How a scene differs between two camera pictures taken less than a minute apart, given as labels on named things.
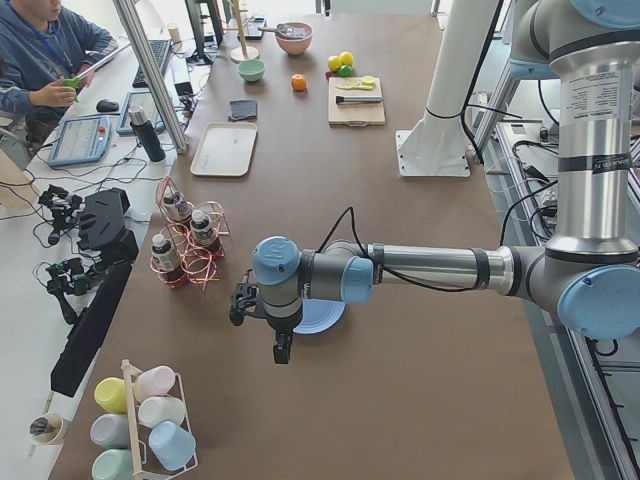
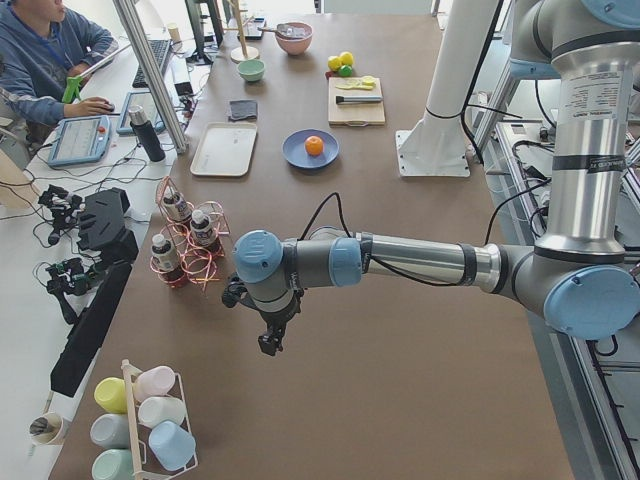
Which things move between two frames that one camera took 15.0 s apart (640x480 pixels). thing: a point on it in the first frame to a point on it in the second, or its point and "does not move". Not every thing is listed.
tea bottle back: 175,205 does not move
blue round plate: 319,315 to 294,152
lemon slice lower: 349,82 does not move
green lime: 345,71 does not move
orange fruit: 298,82 to 314,145
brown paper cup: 174,32 does not move
